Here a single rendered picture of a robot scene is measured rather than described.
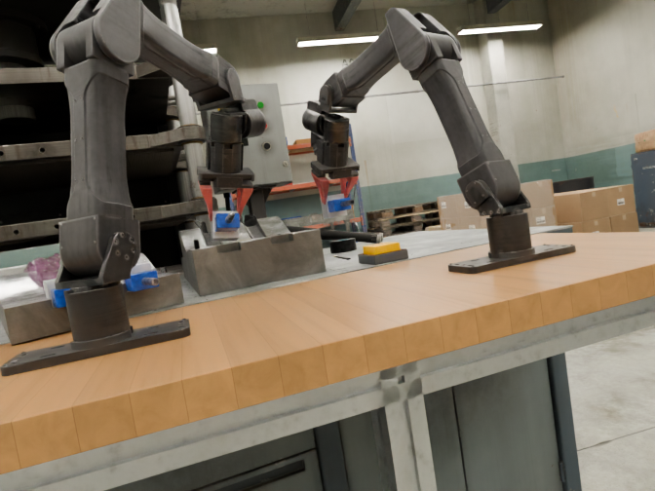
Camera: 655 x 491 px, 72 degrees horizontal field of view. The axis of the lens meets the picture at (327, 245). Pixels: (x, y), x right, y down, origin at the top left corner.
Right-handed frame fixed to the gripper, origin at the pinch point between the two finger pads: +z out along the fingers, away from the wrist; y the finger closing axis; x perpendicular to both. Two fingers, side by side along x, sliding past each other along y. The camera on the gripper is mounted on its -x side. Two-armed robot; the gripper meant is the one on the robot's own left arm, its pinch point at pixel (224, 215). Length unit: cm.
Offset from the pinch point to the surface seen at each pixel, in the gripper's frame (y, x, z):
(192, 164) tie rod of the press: 1, -75, 5
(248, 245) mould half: -4.1, 3.9, 4.8
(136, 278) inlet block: 15.8, 14.2, 5.9
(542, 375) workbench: -78, 16, 38
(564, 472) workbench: -84, 26, 62
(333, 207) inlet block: -26.2, -8.5, 1.0
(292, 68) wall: -199, -698, -32
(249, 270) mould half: -4.1, 5.7, 9.4
